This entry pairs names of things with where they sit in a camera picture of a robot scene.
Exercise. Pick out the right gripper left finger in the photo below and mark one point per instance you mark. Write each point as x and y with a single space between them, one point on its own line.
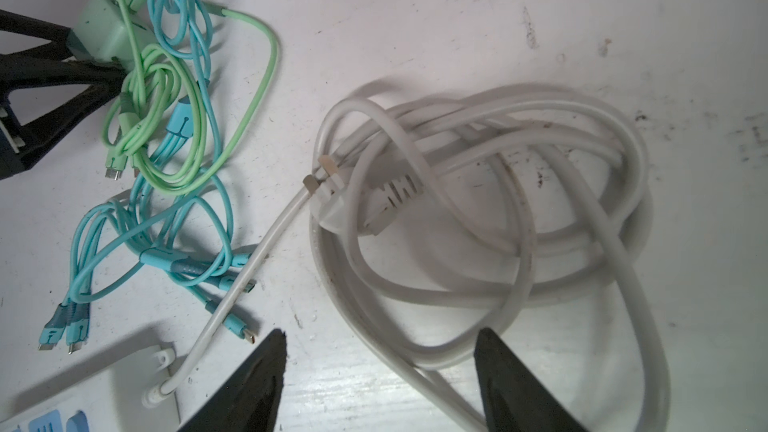
249 400

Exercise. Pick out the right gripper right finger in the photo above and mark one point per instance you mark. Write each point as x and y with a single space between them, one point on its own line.
513 398

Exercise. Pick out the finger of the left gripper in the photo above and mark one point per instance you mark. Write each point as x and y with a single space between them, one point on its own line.
51 64

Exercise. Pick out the light green charger adapter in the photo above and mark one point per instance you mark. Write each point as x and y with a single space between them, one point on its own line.
100 35

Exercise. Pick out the white power strip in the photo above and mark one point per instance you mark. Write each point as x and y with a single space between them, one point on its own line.
112 399

